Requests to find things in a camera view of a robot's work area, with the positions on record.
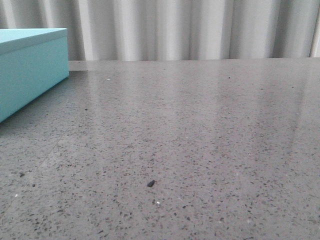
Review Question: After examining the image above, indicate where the light blue storage box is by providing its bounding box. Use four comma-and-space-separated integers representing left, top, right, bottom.
0, 28, 69, 121

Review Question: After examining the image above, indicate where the small black debris piece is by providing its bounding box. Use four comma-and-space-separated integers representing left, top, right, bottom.
147, 180, 155, 187

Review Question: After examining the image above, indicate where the grey pleated curtain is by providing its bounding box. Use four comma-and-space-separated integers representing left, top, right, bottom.
0, 0, 320, 61

